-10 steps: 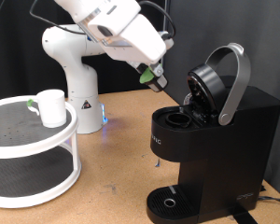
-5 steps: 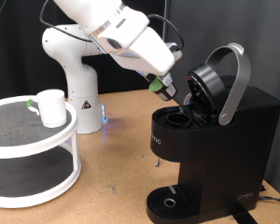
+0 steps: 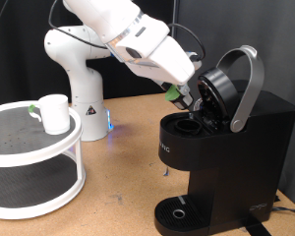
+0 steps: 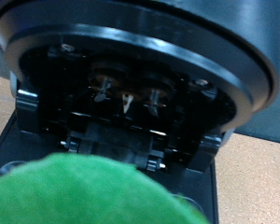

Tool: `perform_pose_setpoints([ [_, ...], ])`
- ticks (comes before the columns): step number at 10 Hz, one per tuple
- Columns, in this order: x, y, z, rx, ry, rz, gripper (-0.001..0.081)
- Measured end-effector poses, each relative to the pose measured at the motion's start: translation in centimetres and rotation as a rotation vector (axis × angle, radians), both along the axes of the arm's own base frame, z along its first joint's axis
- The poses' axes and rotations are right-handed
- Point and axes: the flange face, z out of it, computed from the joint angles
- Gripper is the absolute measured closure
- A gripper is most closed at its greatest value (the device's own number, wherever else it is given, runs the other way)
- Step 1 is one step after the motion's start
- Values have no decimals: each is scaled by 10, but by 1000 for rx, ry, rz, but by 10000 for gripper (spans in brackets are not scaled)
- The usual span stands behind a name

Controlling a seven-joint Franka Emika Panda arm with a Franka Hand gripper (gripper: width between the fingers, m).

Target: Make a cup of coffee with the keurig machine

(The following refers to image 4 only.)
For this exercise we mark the black Keurig brew head lid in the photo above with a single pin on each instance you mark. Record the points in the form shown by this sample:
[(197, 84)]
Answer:
[(140, 40)]

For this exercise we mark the reusable coffee pod green lid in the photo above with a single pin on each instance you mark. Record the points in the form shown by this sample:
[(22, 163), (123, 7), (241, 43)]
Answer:
[(84, 193)]

